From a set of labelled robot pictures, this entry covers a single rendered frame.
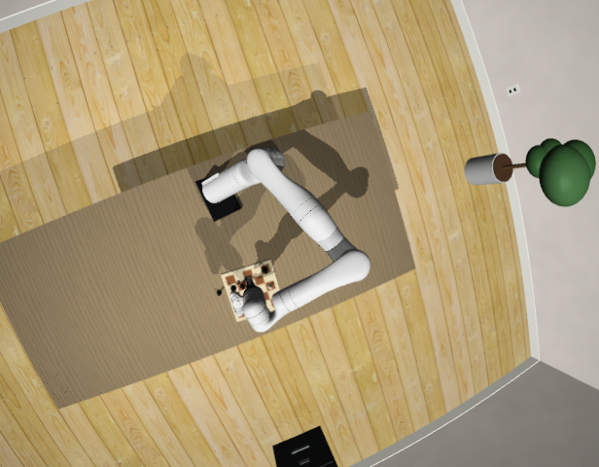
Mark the brown and cream chessboard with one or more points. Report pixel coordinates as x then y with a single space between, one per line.
236 278

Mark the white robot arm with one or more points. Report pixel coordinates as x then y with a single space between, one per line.
349 264

